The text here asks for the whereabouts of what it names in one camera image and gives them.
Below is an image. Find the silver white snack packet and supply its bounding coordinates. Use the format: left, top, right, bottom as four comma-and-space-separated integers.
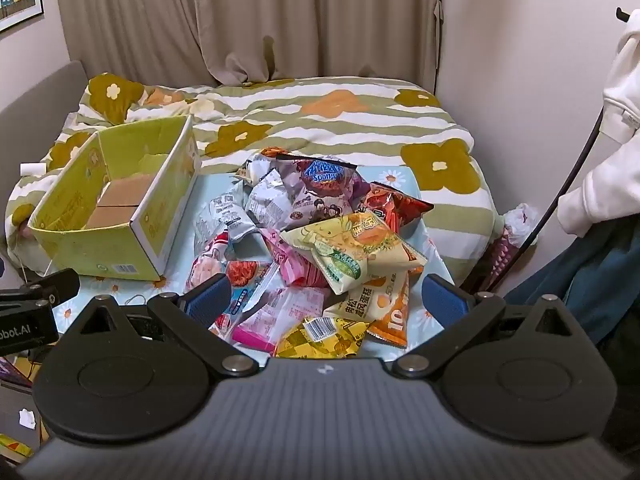
192, 180, 257, 252
244, 167, 302, 234

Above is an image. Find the black curved pole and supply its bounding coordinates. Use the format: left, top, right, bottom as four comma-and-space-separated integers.
460, 105, 606, 293

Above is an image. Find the white plastic bag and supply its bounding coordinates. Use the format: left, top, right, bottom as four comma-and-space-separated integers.
501, 202, 540, 248

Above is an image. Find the red white shrimp flakes bag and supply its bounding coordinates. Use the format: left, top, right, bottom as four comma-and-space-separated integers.
184, 232, 237, 302

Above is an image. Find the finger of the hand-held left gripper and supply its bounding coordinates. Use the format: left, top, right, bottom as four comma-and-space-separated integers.
0, 267, 81, 310

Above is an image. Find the yellow-green cardboard box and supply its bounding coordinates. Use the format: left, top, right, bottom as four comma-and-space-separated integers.
27, 115, 202, 282

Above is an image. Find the floral striped blanket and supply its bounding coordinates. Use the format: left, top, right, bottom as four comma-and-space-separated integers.
5, 72, 506, 286

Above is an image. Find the clear pink-edged snack packet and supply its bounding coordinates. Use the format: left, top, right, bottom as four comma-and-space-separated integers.
231, 285, 332, 356

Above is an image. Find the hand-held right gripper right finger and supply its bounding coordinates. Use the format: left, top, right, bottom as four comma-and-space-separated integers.
392, 274, 586, 376

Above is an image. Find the pale yellow cartoon snack bag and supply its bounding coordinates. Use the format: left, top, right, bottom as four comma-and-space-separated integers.
280, 211, 429, 296

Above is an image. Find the pink striped snack packet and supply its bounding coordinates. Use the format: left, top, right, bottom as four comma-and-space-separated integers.
260, 227, 332, 289

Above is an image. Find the dark blue garment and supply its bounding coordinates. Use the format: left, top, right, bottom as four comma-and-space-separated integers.
502, 234, 640, 346

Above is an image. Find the dark red chip bag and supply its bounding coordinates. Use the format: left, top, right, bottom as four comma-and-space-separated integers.
359, 180, 435, 235

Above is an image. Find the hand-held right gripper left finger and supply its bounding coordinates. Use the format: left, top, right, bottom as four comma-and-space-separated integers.
65, 275, 258, 376

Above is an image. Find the grey bed headboard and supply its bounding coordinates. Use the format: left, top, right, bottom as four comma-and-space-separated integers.
0, 59, 87, 181

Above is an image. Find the beige curtain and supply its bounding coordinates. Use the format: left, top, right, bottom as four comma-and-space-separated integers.
52, 0, 446, 95

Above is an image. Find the yellow checkered snack packet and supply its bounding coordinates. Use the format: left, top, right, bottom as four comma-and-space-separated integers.
274, 316, 373, 360

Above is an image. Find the orange white cake packet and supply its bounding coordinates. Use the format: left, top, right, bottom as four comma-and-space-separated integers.
325, 270, 412, 349

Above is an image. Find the light blue daisy mat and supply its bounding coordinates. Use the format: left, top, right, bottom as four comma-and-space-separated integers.
50, 165, 458, 356

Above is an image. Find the white red food-picture packet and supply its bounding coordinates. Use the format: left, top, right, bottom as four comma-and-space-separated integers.
210, 259, 282, 337

